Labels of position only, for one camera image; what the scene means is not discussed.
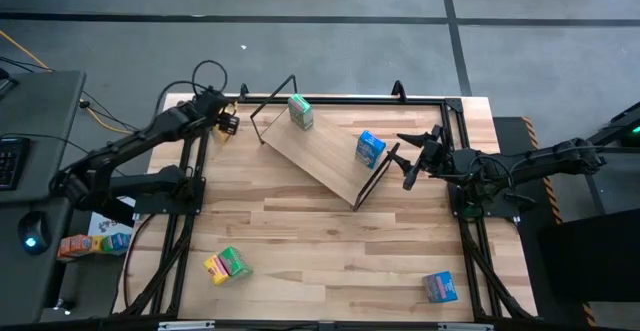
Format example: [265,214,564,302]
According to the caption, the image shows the wooden shelf with black frame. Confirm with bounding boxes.
[248,74,401,213]

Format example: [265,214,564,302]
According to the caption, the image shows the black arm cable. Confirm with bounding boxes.
[153,59,230,120]
[468,154,517,198]

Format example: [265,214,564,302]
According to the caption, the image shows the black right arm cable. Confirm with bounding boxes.
[468,154,517,198]

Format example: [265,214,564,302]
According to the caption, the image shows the black keyboard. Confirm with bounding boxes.
[0,137,31,192]

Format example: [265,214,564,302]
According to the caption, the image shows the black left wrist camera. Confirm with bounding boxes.
[218,112,241,137]

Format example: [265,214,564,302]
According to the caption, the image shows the white printed carton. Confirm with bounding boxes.
[87,195,135,237]

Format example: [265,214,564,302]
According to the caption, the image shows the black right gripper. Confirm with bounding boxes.
[388,124,454,178]

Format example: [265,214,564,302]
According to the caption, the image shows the yellow floor cable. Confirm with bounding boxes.
[0,29,134,136]

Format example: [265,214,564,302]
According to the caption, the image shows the black mat with striped edge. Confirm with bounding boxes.
[492,115,599,328]

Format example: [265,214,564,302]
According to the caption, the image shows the black aluminium table frame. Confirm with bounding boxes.
[117,95,539,322]

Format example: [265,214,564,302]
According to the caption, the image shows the teal cereal box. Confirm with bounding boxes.
[101,232,133,255]

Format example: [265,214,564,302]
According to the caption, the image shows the blue and pink cereal box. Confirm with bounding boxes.
[421,270,459,305]

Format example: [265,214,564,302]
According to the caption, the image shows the green Apple Jacks cereal box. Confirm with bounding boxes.
[286,93,315,132]
[217,245,254,279]

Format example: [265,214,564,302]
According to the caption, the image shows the grey desk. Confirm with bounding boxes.
[0,69,87,325]

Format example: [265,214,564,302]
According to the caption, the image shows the black computer mouse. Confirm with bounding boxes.
[17,210,51,256]

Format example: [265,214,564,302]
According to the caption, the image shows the blue Rice Krispies cereal box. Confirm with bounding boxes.
[354,129,388,170]

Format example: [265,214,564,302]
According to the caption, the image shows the large black box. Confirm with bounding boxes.
[537,217,640,303]

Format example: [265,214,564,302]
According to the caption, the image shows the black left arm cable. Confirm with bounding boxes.
[153,59,230,120]

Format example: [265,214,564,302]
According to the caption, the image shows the yellow Corn Pops cereal box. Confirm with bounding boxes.
[203,254,231,287]

